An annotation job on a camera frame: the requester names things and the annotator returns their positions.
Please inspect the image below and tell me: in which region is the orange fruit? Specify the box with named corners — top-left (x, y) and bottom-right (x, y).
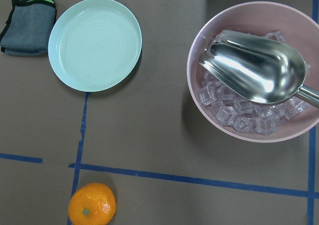
top-left (68, 183), bottom-right (116, 225)

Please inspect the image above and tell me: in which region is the clear ice cubes pile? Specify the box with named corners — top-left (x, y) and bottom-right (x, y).
top-left (198, 29), bottom-right (315, 136)

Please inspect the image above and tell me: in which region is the pink bowl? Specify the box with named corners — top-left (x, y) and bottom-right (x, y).
top-left (186, 1), bottom-right (319, 143)

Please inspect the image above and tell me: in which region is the light green plate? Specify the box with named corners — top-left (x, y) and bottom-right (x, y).
top-left (48, 0), bottom-right (142, 92)

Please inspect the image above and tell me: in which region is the metal ice scoop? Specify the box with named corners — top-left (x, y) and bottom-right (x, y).
top-left (198, 30), bottom-right (319, 107)

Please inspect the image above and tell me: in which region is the grey folded cloth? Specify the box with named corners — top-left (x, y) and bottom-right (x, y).
top-left (0, 0), bottom-right (57, 56)

